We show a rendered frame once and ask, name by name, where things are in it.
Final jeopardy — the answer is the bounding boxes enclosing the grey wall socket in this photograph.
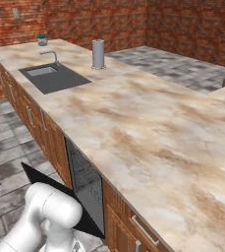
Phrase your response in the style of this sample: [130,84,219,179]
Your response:
[12,7,21,20]

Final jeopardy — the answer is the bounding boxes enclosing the small potted plant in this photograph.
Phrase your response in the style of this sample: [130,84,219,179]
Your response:
[36,32,49,47]

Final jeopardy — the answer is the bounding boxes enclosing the wooden drawer front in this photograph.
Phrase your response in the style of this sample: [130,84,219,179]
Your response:
[102,178,171,252]

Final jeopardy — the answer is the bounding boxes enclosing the grey dishwasher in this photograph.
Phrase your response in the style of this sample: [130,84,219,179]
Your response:
[64,137,105,235]

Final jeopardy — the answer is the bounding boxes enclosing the dark grey sink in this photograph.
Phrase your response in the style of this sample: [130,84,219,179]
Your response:
[18,62,92,95]

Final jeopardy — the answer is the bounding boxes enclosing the silver tap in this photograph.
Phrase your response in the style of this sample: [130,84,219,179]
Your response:
[38,50,61,67]

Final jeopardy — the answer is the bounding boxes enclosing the silver drawer handle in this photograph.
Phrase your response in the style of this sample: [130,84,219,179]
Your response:
[131,214,161,248]

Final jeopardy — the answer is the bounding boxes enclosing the black dishwasher door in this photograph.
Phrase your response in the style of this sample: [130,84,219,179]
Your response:
[20,161,106,240]

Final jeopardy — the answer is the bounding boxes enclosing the grey paper towel roll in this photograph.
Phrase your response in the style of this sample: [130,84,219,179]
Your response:
[90,38,107,71]

